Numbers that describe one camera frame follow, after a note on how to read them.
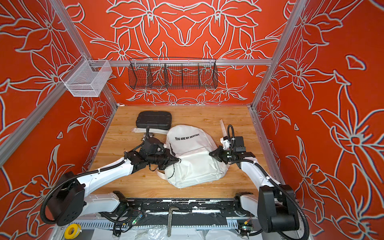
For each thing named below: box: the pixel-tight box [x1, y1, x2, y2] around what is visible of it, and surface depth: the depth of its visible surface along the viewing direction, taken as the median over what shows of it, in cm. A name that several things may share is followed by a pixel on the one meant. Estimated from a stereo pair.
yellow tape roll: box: [64, 223, 82, 240], surface depth 68 cm
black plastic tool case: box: [136, 111, 172, 130], surface depth 105 cm
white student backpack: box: [133, 124, 229, 189], surface depth 81 cm
